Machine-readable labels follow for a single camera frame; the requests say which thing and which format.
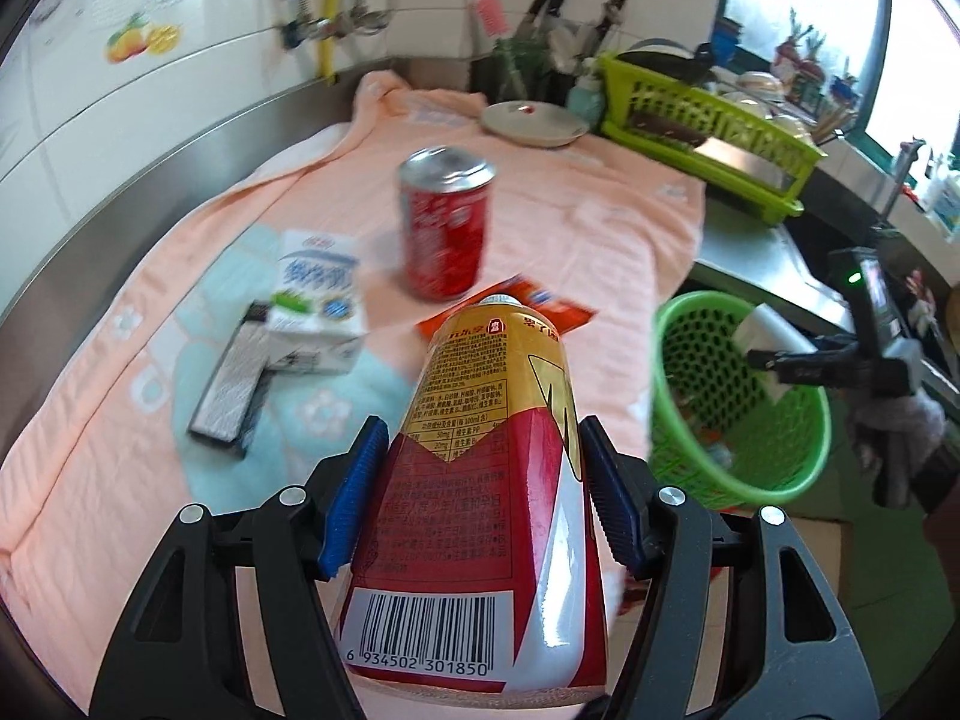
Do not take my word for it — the white ceramic plate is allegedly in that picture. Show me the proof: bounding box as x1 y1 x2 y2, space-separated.
480 100 591 149

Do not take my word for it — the green plastic waste basket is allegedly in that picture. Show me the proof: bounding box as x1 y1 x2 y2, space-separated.
649 291 833 511

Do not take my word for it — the short red drink can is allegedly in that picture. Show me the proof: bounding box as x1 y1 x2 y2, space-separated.
397 146 497 303

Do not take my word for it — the white paper cup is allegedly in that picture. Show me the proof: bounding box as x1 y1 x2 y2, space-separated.
735 302 815 402

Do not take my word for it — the green plastic dish rack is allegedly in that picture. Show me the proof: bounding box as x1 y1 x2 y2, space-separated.
596 51 826 222

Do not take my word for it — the cleaver with wooden handle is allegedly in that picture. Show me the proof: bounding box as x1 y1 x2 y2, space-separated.
626 111 800 200

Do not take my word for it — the yellow gas hose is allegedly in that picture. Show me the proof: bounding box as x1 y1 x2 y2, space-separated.
319 0 353 83

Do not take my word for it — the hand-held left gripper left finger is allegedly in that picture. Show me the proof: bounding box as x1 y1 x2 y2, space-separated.
90 415 391 720

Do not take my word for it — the white ceramic bowl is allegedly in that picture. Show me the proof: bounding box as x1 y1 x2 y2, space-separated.
716 86 770 117

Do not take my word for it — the gold and red can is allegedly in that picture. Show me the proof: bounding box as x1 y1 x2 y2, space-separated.
334 292 612 695

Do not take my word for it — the teal plastic bottle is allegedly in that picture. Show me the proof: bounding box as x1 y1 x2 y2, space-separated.
566 75 605 132

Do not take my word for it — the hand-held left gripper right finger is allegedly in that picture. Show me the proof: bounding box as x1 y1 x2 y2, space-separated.
577 416 882 720

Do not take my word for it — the person's right hand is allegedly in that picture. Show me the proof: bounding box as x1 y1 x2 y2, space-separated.
847 392 948 482

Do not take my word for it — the pink flowered towel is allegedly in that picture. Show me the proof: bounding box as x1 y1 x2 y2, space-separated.
0 71 710 698

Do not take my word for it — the orange snack wrapper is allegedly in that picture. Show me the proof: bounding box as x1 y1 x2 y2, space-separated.
416 274 597 338

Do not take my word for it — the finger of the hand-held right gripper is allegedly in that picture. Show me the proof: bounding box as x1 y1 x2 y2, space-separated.
814 334 865 362
746 349 865 391

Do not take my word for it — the glass utensil jar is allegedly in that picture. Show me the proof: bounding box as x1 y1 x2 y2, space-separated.
491 36 556 102

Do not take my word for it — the red label plant bottle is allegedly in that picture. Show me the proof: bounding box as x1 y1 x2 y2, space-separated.
799 52 833 102
776 7 815 77

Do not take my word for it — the bundle of chopsticks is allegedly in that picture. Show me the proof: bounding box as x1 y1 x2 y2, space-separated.
814 101 856 143

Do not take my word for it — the steel faucet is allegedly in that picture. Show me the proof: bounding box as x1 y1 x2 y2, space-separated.
874 139 927 230

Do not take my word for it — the white milk carton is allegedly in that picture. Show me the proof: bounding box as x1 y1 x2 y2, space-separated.
266 231 368 376

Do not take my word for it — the steel sink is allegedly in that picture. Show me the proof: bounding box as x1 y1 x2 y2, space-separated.
787 195 960 361

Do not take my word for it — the flat cigarette box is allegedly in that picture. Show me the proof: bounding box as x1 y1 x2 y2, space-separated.
186 301 275 458

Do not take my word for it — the white plastic bottle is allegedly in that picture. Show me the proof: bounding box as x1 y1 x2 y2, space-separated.
926 157 960 235

